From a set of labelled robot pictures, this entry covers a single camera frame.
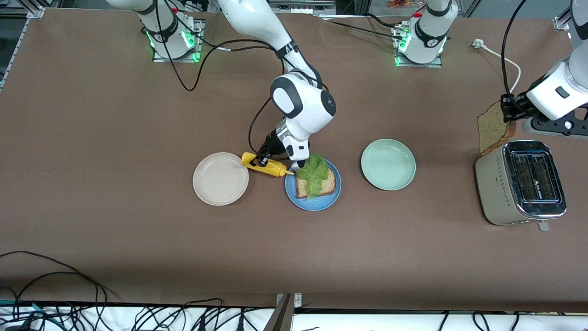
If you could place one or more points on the beige round plate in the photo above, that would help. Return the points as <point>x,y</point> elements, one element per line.
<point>220,179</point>

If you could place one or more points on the beige and chrome toaster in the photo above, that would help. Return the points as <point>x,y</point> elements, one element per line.
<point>494,184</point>

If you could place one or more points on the green lettuce leaf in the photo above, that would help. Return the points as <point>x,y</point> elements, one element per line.
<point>314,172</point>

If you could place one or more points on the orange packaged item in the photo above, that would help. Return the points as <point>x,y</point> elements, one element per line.
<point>402,3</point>

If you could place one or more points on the perforated aluminium frame profile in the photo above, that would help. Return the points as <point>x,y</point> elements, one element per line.
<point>14,55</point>

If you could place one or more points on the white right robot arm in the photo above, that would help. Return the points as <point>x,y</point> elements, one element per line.
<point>257,23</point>

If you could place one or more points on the pale green round plate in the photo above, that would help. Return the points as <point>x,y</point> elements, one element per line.
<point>388,164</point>

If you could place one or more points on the blue round plate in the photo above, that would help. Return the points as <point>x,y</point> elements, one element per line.
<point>312,205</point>

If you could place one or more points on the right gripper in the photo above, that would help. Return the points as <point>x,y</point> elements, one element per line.
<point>271,145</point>

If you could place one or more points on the yellow mustard squeeze bottle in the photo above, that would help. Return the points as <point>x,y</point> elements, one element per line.
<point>273,168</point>

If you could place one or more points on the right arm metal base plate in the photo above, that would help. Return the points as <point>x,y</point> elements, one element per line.
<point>177,60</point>

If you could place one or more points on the silver table edge bracket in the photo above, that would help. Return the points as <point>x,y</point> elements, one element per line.
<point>297,299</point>

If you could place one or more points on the brown bread slice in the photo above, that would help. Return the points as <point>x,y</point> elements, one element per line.
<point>330,184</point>
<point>491,128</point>

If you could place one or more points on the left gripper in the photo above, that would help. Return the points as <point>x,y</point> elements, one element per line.
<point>515,105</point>

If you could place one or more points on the grey metal bar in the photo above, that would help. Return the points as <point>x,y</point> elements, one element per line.
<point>281,317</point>

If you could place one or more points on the grey metal box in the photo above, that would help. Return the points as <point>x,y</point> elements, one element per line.
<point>301,6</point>

